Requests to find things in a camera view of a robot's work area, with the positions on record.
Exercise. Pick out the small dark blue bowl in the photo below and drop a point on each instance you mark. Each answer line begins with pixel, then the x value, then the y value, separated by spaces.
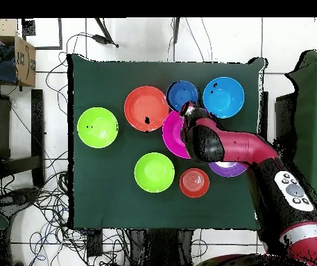
pixel 181 92

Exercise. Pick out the green plastic bowl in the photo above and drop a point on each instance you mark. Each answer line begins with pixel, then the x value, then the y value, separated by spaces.
pixel 97 127
pixel 154 172

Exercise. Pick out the small ribbed orange-red bowl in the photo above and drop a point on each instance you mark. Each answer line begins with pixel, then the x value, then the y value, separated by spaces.
pixel 194 183

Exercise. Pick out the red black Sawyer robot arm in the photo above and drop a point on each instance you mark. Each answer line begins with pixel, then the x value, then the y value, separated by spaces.
pixel 258 171

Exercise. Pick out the pink plastic bowl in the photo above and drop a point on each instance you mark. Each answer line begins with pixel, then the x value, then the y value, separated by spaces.
pixel 172 135

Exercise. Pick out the light blue plastic bowl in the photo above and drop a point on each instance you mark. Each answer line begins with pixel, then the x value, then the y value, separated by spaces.
pixel 223 97

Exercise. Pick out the large orange-red plastic bowl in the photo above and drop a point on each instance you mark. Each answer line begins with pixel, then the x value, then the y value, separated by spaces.
pixel 144 106

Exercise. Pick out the purple plastic bowl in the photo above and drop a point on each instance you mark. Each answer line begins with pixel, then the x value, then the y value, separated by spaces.
pixel 227 169

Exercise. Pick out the black tripod leg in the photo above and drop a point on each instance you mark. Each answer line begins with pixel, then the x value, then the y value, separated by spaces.
pixel 104 38
pixel 176 27

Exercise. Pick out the dark green tablecloth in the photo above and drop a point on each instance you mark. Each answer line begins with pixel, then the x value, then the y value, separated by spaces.
pixel 119 205

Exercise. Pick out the black power adapter box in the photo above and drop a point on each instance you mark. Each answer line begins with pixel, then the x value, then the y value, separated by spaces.
pixel 94 242

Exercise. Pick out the cardboard box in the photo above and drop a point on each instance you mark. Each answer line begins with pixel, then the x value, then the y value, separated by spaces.
pixel 25 63

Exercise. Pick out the dark blue bag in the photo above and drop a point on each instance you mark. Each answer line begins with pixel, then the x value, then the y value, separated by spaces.
pixel 4 72

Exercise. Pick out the black table leg frame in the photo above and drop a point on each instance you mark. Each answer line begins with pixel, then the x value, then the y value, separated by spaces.
pixel 284 116
pixel 38 133

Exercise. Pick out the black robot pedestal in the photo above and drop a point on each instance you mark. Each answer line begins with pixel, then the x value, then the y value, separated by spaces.
pixel 161 246

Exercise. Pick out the black metal floor frame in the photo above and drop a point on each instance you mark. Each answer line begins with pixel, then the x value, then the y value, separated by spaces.
pixel 60 33

